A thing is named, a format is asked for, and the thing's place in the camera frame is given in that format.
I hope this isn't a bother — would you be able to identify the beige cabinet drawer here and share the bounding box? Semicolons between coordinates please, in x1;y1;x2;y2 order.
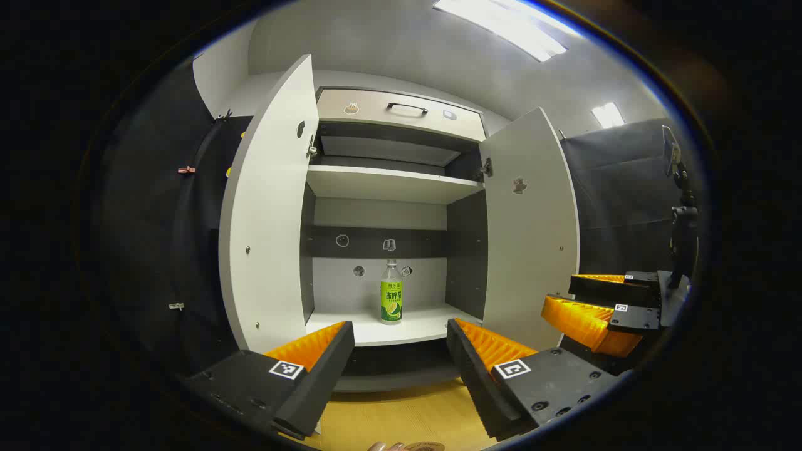
316;88;487;142

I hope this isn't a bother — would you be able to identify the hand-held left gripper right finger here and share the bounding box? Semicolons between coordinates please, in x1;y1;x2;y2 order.
446;318;621;441

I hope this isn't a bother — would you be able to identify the clear bottle with green label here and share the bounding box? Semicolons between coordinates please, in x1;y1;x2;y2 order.
380;259;404;325

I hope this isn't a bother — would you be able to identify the small ceiling light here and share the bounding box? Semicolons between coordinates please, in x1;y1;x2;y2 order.
592;102;625;129

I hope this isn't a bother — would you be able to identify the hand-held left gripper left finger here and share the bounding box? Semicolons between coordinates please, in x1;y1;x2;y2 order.
185;321;355;439

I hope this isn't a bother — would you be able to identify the black backdrop cloth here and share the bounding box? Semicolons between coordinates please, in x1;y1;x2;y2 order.
100;60;251;376
560;119;687;279

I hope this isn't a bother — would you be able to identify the white and grey cabinet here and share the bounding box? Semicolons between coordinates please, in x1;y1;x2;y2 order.
301;86;489;392

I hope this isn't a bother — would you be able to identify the long ceiling light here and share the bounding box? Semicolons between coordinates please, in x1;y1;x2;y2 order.
432;0;580;62

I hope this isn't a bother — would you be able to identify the white cabinet shelf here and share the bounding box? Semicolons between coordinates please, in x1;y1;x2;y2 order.
306;165;485;205

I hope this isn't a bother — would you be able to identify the white cabinet door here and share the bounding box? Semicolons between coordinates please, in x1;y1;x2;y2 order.
218;54;320;355
479;108;580;351

